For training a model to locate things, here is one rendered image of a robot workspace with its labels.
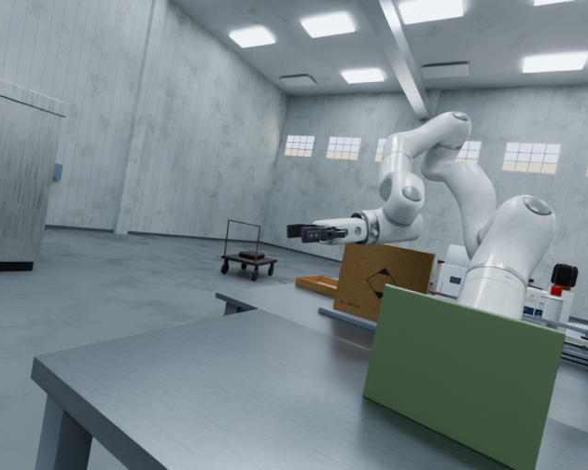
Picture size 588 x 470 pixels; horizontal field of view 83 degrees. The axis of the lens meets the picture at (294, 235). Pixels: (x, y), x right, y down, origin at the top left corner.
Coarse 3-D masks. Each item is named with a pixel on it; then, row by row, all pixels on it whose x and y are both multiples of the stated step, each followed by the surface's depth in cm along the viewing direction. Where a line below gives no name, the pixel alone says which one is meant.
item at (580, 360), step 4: (564, 352) 116; (568, 352) 115; (572, 352) 114; (576, 352) 114; (580, 352) 114; (564, 356) 115; (568, 356) 115; (572, 356) 115; (576, 356) 114; (580, 356) 113; (584, 356) 113; (560, 360) 116; (564, 360) 115; (568, 360) 115; (572, 360) 115; (576, 360) 114; (580, 360) 113; (584, 360) 113; (568, 364) 115; (572, 364) 114; (576, 364) 114; (580, 364) 113; (584, 364) 113; (584, 368) 112
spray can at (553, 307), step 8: (552, 288) 122; (560, 288) 120; (552, 296) 121; (560, 296) 120; (544, 304) 123; (552, 304) 120; (560, 304) 120; (544, 312) 122; (552, 312) 120; (560, 312) 120; (552, 320) 120
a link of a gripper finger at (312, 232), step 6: (306, 228) 69; (312, 228) 70; (318, 228) 70; (306, 234) 69; (312, 234) 69; (318, 234) 69; (324, 234) 69; (306, 240) 69; (312, 240) 70; (318, 240) 70
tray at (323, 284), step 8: (296, 280) 164; (304, 280) 162; (312, 280) 178; (320, 280) 185; (328, 280) 183; (336, 280) 180; (312, 288) 159; (320, 288) 157; (328, 288) 155; (336, 288) 174
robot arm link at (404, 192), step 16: (384, 160) 97; (400, 160) 93; (384, 176) 90; (400, 176) 78; (416, 176) 79; (384, 192) 90; (400, 192) 74; (416, 192) 74; (400, 208) 73; (416, 208) 72
